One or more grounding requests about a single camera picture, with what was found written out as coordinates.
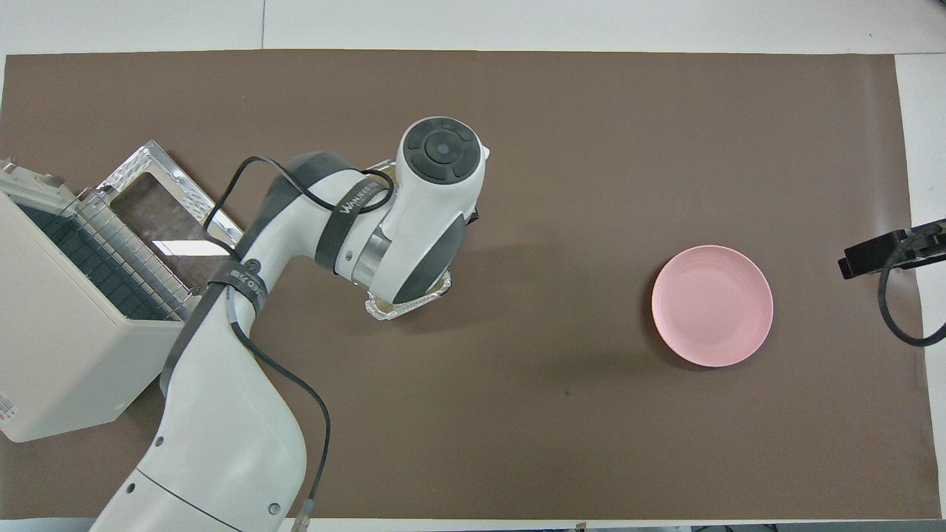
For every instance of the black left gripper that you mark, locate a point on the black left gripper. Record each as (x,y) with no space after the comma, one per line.
(472,217)

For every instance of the aluminium foil tray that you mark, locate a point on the aluminium foil tray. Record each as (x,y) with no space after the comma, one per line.
(384,310)

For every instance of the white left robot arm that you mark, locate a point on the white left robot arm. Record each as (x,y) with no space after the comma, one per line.
(222,428)

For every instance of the glass oven door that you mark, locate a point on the glass oven door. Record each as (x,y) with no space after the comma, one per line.
(162,214)

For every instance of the white toaster oven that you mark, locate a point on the white toaster oven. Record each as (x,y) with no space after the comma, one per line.
(66,355)

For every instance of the brown table mat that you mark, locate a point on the brown table mat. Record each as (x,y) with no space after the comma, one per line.
(591,148)

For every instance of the pink round plate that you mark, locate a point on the pink round plate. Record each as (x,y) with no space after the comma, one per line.
(713,307)

